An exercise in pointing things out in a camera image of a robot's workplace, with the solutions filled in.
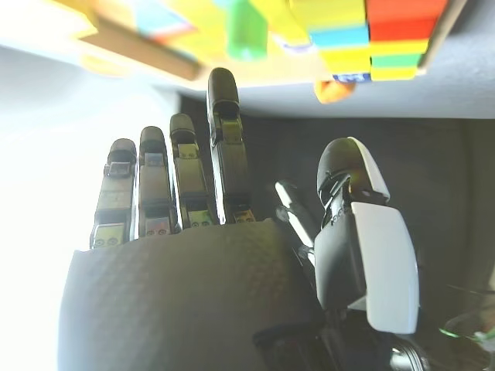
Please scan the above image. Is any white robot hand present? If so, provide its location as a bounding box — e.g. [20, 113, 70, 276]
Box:
[56, 67, 421, 371]

